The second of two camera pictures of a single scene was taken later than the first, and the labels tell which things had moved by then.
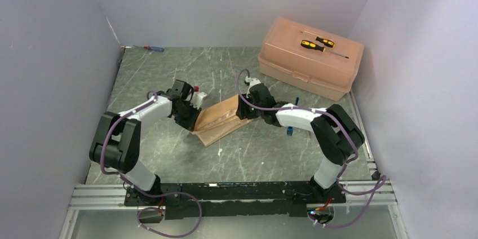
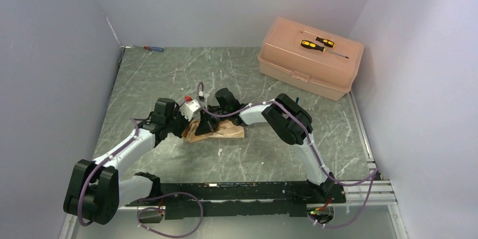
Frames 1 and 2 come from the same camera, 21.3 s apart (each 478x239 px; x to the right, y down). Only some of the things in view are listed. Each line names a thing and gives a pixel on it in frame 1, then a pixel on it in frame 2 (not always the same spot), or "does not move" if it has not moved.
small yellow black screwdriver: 327,42 does not move
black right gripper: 242,111 to 206,124
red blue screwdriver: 151,48 does not move
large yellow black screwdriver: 312,45 does not move
